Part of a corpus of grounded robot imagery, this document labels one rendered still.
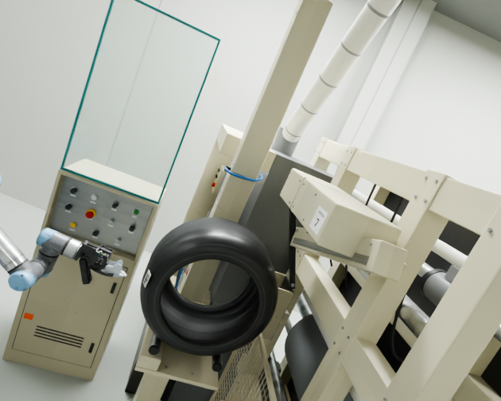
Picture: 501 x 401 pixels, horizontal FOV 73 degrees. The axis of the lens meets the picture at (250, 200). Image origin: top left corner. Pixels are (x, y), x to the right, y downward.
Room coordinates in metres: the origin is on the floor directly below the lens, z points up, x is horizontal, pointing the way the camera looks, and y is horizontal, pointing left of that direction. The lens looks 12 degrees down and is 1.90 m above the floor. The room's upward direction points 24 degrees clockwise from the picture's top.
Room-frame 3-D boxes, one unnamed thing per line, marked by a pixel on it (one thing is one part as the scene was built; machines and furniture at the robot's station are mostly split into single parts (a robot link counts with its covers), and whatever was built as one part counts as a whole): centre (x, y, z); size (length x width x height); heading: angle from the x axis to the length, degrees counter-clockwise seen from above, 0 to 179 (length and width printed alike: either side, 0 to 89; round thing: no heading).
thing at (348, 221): (1.36, -0.30, 1.71); 0.61 x 0.25 x 0.15; 12
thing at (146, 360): (1.39, 0.15, 0.84); 0.36 x 0.09 x 0.06; 12
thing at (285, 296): (1.71, -0.31, 1.05); 0.20 x 0.15 x 0.30; 12
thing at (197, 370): (1.41, 0.02, 0.80); 0.37 x 0.36 x 0.02; 102
